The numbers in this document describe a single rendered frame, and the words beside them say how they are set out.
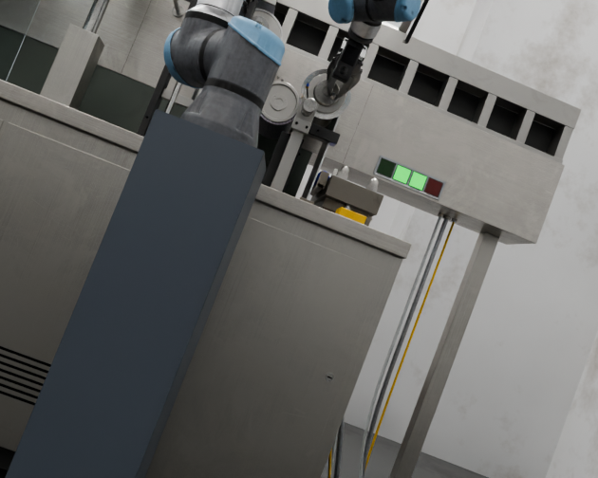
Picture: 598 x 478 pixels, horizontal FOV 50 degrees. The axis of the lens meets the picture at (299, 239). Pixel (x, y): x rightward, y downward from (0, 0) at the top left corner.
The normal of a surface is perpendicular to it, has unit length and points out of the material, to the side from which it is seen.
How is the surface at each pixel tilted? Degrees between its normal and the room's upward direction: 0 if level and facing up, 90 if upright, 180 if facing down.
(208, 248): 90
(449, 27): 90
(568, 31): 90
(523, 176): 90
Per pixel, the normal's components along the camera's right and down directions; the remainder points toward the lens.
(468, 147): 0.11, -0.03
